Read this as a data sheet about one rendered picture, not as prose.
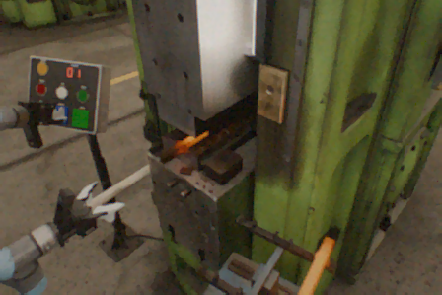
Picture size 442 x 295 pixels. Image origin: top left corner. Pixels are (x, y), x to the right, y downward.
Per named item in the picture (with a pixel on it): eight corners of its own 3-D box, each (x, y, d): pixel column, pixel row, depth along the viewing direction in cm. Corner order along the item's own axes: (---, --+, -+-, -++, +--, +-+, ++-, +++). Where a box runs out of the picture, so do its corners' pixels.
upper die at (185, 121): (195, 139, 124) (193, 115, 119) (159, 117, 135) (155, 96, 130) (267, 93, 149) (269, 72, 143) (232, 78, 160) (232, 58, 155)
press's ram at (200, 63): (224, 131, 111) (221, -1, 88) (146, 92, 133) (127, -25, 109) (298, 82, 136) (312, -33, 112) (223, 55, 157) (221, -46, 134)
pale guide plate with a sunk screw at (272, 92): (280, 124, 110) (284, 74, 100) (257, 113, 115) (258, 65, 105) (284, 121, 111) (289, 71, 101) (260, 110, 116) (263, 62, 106)
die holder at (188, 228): (218, 275, 148) (215, 199, 122) (159, 226, 169) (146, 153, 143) (294, 199, 181) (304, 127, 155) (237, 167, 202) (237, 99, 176)
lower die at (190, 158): (198, 172, 133) (196, 154, 128) (163, 149, 144) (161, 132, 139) (265, 123, 158) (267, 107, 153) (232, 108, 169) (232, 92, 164)
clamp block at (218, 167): (222, 186, 127) (221, 173, 123) (205, 176, 131) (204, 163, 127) (244, 170, 134) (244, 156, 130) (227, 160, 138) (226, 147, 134)
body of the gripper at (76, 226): (87, 214, 116) (50, 238, 109) (80, 195, 111) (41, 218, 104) (100, 227, 112) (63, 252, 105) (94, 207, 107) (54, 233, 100)
